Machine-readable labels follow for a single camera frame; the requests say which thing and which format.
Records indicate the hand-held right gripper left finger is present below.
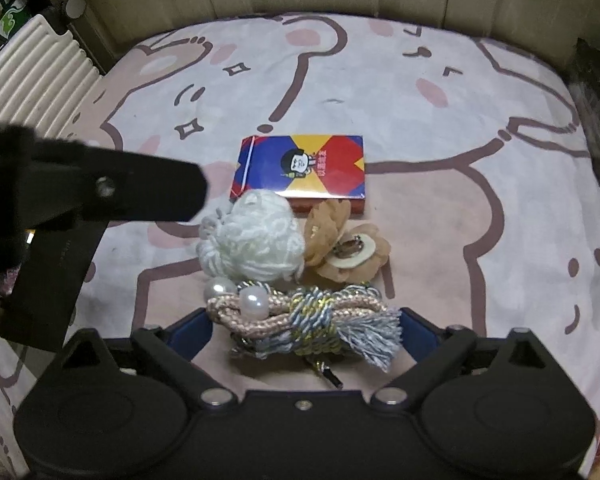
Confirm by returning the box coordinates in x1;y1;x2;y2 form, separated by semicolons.
45;307;237;409

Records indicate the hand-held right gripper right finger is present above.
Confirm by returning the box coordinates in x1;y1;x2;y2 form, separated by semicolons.
370;307;556;409

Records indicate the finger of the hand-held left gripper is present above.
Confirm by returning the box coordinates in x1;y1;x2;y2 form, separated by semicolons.
27;140;211;233

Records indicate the white yarn ball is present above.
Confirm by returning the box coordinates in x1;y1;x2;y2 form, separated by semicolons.
198;190;306;281

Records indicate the braided rope tassel with pearls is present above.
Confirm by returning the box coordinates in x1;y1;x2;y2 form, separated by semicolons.
202;280;403;391

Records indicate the beige flower hair clip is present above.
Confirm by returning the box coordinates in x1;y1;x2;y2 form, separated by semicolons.
302;199;392;282

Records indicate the red blue yellow card box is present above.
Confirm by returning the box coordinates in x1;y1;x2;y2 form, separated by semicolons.
229;134;367;216

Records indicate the white ribbed suitcase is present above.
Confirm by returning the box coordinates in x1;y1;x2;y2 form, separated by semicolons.
0;0;106;141

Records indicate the printed cartoon blanket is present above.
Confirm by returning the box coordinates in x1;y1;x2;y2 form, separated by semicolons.
0;12;600;480

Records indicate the black padded bench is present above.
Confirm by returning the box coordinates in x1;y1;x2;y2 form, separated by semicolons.
566;35;600;163

